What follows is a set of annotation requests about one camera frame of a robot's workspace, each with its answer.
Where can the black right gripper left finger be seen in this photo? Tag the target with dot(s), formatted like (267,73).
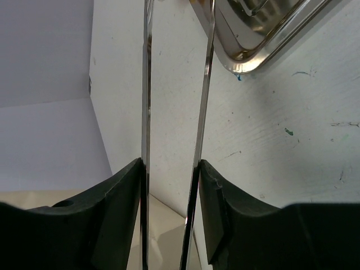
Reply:
(91,230)

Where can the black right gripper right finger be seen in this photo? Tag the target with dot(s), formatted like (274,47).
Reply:
(243,232)

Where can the metal bread tongs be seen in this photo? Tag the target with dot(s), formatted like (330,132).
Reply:
(146,138)

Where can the metal baking tray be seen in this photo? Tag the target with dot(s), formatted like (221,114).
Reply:
(249,34)

